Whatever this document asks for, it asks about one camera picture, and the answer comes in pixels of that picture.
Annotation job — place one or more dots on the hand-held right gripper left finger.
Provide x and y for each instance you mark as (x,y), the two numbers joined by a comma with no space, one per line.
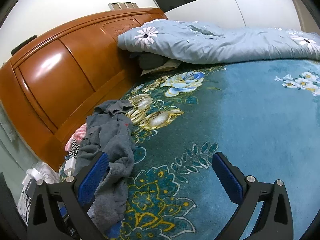
(93,177)

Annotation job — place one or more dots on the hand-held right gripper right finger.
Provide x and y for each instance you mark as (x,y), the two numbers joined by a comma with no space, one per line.
(227,180)

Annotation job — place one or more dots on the grey printed sweatshirt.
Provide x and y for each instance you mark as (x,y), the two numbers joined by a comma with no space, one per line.
(110,140)

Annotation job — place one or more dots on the white charger plug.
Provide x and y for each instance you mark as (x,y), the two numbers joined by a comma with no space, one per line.
(70,165)

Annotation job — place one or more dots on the leopard print cloth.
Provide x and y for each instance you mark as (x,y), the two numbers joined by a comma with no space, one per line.
(74,148)

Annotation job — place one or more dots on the pink cloth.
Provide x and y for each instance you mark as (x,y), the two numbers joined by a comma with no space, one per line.
(77,135)

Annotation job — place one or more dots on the teal floral bed blanket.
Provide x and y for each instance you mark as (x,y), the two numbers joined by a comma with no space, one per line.
(237,120)

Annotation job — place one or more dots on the white plastic box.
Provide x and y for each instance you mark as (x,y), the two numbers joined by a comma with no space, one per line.
(31,177)

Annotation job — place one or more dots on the wooden headboard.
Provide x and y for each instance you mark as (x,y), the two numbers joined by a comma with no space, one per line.
(62,80)

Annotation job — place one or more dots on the dark grey pillow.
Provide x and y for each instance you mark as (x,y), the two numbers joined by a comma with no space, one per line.
(152,61)

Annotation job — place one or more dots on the light blue floral quilt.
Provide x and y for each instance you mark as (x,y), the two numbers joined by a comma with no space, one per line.
(200,45)

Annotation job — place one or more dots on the white wardrobe with black stripe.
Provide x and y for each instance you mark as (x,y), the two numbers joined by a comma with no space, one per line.
(200,7)

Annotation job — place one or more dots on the grey wall switch panel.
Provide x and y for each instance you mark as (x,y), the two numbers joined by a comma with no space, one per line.
(122,5)

